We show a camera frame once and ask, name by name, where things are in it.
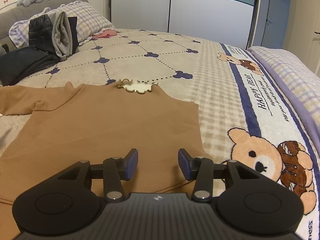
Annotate black folded garment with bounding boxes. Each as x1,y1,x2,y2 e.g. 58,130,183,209
1,45,60,86

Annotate purple plaid quilt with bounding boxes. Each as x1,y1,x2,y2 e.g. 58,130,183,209
248,46,319,151

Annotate pink small garment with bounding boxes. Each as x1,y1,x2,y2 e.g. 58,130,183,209
92,29,117,40

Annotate grey folded garment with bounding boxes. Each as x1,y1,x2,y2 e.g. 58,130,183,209
50,11,79,61

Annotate sliding wardrobe doors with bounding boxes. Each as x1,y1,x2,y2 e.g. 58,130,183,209
111,0,256,49

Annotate beige bear pattern blanket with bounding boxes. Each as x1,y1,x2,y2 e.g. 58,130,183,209
0,28,320,240

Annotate dark folded jeans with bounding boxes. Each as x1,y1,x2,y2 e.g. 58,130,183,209
28,14,56,55

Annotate grey bed headboard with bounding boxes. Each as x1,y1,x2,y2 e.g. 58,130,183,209
0,0,88,44

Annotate white room door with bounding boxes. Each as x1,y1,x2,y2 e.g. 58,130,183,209
283,0,320,76

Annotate plaid pillow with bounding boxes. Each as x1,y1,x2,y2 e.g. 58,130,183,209
8,1,115,48

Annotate brown knit sweater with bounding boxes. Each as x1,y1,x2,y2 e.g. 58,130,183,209
0,78,213,205

